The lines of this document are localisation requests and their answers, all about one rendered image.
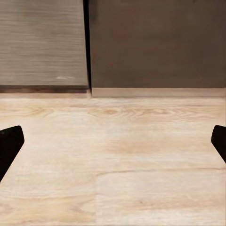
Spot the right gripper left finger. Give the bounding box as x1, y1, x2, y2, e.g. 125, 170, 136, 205
0, 125, 24, 181

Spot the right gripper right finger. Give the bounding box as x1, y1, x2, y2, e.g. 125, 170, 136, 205
211, 125, 226, 163

